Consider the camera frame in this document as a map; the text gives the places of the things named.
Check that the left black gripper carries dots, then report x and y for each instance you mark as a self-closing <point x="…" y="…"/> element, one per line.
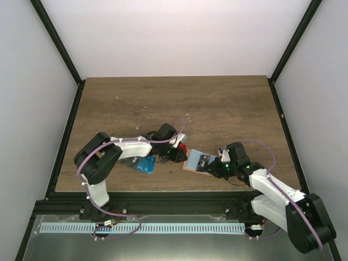
<point x="176" y="157"/>

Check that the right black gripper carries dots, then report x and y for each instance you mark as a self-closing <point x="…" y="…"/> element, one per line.
<point x="214" y="167"/>

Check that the pink leather card holder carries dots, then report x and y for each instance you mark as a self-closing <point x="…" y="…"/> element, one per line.
<point x="193" y="157"/>

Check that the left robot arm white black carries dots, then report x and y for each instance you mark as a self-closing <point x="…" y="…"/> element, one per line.
<point x="98" y="157"/>

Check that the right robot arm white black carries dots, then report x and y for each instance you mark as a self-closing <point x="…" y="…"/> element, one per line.
<point x="302" y="216"/>

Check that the red VIP card pile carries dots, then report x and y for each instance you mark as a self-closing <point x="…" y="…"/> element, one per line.
<point x="182" y="147"/>

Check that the blue card pile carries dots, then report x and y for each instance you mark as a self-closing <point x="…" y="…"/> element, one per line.
<point x="146" y="164"/>

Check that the black card pile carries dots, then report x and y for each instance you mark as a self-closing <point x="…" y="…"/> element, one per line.
<point x="131" y="162"/>

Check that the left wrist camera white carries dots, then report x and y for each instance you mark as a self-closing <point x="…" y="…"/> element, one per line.
<point x="181" y="138"/>

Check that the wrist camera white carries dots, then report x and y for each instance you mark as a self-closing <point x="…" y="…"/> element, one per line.
<point x="181" y="138"/>
<point x="224" y="154"/>

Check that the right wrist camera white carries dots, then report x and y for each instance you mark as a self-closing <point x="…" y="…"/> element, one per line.
<point x="224" y="154"/>

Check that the light blue slotted cable duct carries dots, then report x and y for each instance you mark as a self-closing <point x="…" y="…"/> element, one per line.
<point x="145" y="228"/>

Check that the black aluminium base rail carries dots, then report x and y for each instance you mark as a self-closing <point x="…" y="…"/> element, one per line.
<point x="234" y="204"/>

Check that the right black frame post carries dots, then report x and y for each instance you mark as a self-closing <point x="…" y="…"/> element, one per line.
<point x="295" y="39"/>

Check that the black frame post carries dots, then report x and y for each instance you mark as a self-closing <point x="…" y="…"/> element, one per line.
<point x="295" y="39"/>
<point x="53" y="34"/>

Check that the left black frame post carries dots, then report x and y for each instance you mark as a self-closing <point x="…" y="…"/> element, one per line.
<point x="53" y="34"/>

